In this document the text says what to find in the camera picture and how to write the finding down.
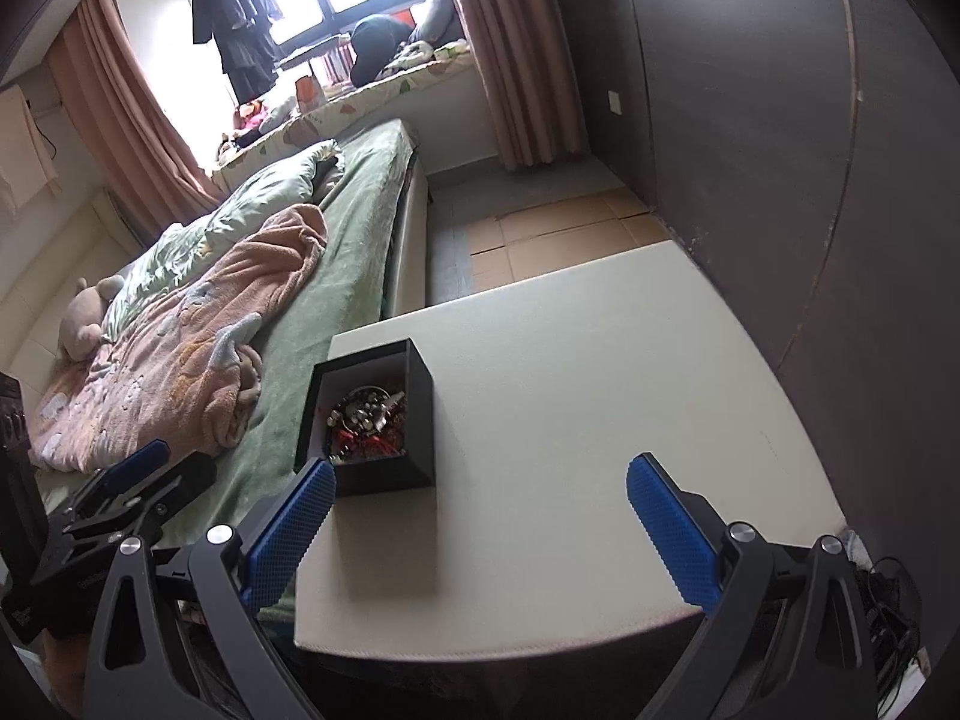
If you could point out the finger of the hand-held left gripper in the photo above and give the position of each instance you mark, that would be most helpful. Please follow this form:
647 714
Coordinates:
139 457
184 472

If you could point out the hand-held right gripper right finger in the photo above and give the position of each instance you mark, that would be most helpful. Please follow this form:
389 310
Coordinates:
675 532

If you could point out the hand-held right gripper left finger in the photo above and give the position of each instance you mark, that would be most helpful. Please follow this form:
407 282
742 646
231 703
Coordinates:
296 532

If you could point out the pile of jewelry pieces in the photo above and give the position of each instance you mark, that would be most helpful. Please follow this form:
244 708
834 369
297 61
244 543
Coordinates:
367 412

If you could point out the black square box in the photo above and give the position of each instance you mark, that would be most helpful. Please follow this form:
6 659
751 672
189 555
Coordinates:
420 420

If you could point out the pink fleece blanket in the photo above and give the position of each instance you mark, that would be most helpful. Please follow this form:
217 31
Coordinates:
187 330

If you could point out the beige plush toy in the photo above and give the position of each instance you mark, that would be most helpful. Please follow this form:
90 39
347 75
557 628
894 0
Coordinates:
82 322

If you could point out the green bed sheet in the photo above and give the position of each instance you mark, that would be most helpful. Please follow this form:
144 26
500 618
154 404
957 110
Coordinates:
352 255

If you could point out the pale green floral quilt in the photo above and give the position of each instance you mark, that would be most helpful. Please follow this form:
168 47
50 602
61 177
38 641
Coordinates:
247 195

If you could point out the beige hanging towel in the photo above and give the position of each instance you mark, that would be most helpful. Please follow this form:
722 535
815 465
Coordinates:
26 150

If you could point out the cardboard floor sheets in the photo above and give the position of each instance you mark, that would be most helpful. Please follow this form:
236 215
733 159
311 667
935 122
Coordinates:
555 232

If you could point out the pink curtain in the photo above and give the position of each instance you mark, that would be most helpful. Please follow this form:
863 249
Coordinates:
127 112
517 52

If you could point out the pink stuffed toy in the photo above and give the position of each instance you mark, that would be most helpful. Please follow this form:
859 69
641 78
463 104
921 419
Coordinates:
253 117

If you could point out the orange paper bag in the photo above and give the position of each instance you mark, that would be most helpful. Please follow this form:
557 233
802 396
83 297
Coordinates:
310 92

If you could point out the floral window seat cushion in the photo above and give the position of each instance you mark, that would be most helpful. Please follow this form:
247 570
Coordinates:
360 101

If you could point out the hanging dark clothes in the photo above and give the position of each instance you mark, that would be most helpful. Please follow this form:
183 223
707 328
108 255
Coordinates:
232 7

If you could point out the black bag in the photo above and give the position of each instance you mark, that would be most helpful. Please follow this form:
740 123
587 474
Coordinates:
379 45

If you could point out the grey pillow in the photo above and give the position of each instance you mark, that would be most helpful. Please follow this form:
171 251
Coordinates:
439 15

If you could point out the beige bed frame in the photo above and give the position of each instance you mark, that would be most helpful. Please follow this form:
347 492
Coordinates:
409 240

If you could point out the white wall socket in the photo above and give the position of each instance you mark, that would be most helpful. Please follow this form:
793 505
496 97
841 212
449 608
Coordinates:
615 102

